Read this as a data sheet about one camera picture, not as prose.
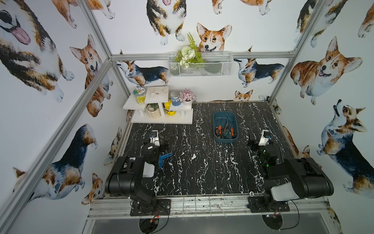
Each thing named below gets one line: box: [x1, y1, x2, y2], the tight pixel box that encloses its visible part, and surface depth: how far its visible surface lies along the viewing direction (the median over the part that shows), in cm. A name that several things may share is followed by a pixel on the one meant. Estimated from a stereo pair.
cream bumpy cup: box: [146, 102, 162, 119], surface depth 109 cm
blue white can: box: [170, 90, 182, 107], surface depth 97 cm
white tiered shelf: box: [122, 86, 194, 125], surface depth 109 cm
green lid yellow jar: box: [133, 86, 146, 105], surface depth 97 cm
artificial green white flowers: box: [174, 31, 206, 69], surface depth 82 cm
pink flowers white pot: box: [179, 88, 197, 107], surface depth 94 cm
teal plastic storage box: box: [213, 111, 240, 144], surface depth 103 cm
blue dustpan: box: [158, 152, 173, 169], surface depth 94 cm
